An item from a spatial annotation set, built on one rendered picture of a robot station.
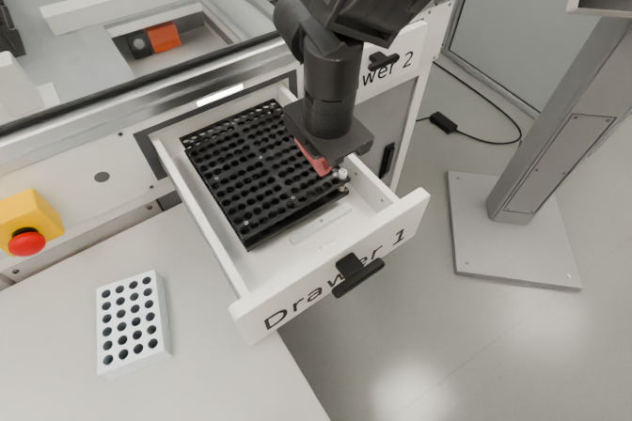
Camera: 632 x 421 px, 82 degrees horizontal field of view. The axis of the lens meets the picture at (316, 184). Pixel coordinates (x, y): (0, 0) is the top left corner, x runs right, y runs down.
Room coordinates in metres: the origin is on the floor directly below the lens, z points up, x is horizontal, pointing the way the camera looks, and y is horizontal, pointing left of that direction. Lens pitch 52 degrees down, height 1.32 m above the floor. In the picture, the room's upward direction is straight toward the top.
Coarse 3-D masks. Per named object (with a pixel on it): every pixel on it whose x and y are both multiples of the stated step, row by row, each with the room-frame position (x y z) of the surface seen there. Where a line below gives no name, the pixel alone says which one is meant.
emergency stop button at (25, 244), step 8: (32, 232) 0.25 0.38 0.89; (16, 240) 0.23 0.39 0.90; (24, 240) 0.24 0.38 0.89; (32, 240) 0.24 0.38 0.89; (40, 240) 0.24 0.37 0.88; (8, 248) 0.23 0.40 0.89; (16, 248) 0.23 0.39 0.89; (24, 248) 0.23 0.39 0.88; (32, 248) 0.23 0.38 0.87; (40, 248) 0.24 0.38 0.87; (24, 256) 0.23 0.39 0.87
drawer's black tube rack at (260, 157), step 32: (224, 128) 0.44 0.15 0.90; (256, 128) 0.47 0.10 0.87; (192, 160) 0.40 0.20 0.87; (224, 160) 0.40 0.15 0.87; (256, 160) 0.37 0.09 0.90; (288, 160) 0.37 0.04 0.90; (224, 192) 0.31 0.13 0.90; (256, 192) 0.31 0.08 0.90; (288, 192) 0.31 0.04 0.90; (320, 192) 0.33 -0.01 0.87; (256, 224) 0.27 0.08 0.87; (288, 224) 0.27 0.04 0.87
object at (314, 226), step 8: (336, 208) 0.32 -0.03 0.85; (344, 208) 0.32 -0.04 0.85; (352, 208) 0.32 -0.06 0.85; (328, 216) 0.30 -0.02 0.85; (336, 216) 0.30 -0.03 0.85; (312, 224) 0.29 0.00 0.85; (320, 224) 0.29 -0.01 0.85; (328, 224) 0.29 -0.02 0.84; (296, 232) 0.27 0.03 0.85; (304, 232) 0.27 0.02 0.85; (312, 232) 0.28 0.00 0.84; (296, 240) 0.26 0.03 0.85
